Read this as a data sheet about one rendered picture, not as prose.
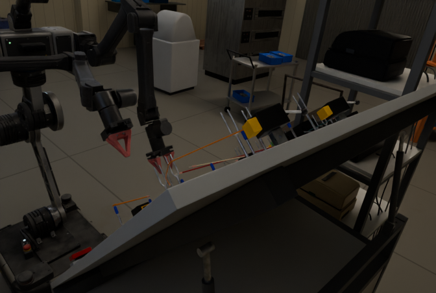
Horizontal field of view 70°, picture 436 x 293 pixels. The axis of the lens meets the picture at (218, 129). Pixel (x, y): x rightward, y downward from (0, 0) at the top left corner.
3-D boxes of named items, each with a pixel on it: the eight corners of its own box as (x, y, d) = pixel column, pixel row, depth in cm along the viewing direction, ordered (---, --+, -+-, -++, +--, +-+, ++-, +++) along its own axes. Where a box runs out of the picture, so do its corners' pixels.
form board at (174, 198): (282, 174, 174) (281, 172, 174) (496, 65, 97) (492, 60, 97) (52, 288, 100) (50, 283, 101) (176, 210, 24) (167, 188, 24)
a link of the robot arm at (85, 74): (72, 77, 131) (71, 50, 127) (87, 77, 134) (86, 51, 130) (82, 114, 97) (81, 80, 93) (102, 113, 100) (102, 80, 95)
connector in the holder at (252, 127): (263, 129, 55) (255, 116, 55) (254, 132, 54) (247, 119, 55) (255, 135, 58) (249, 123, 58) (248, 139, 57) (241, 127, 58)
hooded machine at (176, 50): (177, 80, 597) (180, 8, 542) (199, 89, 562) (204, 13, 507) (146, 87, 547) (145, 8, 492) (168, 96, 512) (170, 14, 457)
